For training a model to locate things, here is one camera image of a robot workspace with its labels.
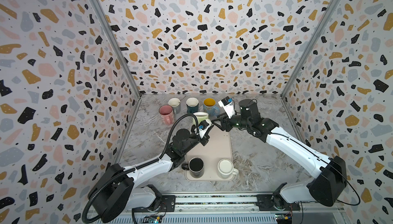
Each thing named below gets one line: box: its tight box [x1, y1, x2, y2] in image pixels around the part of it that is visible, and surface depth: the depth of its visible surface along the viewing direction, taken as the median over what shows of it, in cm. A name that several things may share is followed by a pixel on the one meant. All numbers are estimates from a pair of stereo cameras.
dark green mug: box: [186, 97, 200, 115], surface depth 105 cm
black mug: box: [181, 156, 205, 179], surface depth 80 cm
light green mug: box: [192, 111, 209, 125], surface depth 81 cm
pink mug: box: [158, 104, 175, 126], surface depth 101 cm
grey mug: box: [168, 97, 181, 115], surface depth 105 cm
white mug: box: [217, 158, 239, 179], surface depth 80 cm
